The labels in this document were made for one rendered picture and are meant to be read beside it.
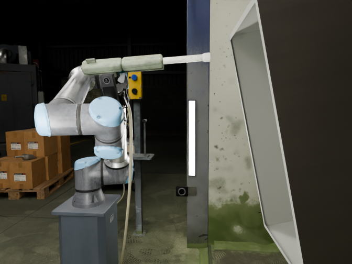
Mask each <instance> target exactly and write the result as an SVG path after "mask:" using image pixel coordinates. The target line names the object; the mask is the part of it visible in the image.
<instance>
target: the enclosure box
mask: <svg viewBox="0 0 352 264"><path fill-rule="evenodd" d="M229 41H230V47H231V50H232V56H233V62H234V67H235V72H236V78H237V83H238V89H239V95H240V100H241V105H242V109H243V115H244V120H245V126H246V131H247V137H248V142H249V148H250V153H251V159H252V164H253V168H254V173H255V179H256V185H257V190H258V195H259V201H260V207H261V212H262V218H263V223H264V227H265V228H266V230H267V231H268V233H269V234H270V236H271V238H272V239H273V241H274V242H275V244H276V245H277V246H278V248H279V250H280V251H281V253H282V254H283V256H284V257H285V259H286V261H287V262H288V264H352V0H251V1H250V3H249V4H248V6H247V8H246V9H245V11H244V13H243V14H242V16H241V17H240V19H239V21H238V23H237V24H236V26H235V28H234V29H233V31H232V33H231V34H230V36H229Z"/></svg>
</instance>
